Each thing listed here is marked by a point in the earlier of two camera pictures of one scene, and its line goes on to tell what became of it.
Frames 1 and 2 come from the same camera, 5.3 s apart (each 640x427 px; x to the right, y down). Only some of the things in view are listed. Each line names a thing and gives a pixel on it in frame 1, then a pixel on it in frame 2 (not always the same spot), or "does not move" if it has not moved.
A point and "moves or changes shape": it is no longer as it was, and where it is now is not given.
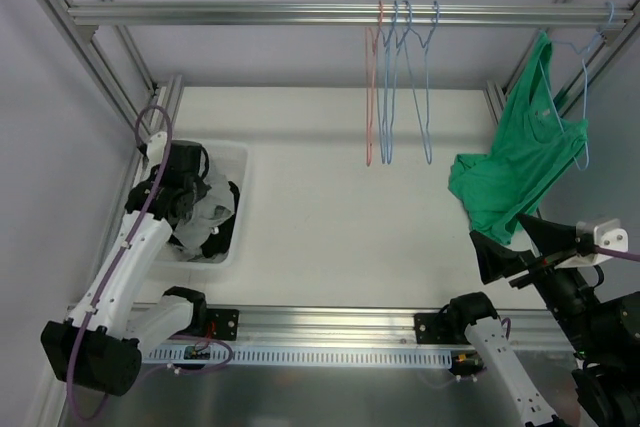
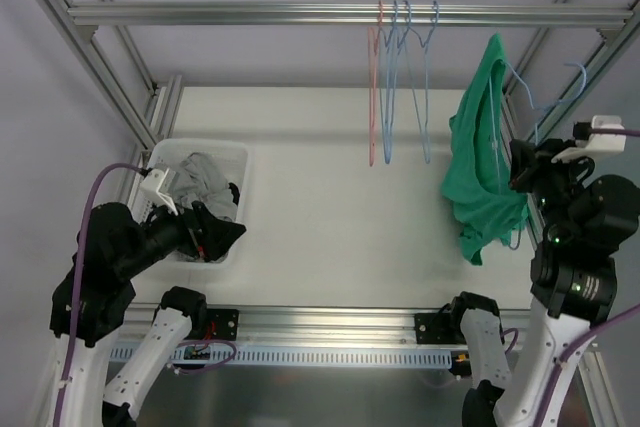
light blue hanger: x=585 y=90 to x=494 y=136
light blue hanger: x=386 y=91 does not move
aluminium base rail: x=360 y=327 does not move
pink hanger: x=369 y=129 does not move
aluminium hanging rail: x=541 y=13 does not move
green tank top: x=527 y=151 moves or changes shape
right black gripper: x=532 y=264 to x=528 y=167
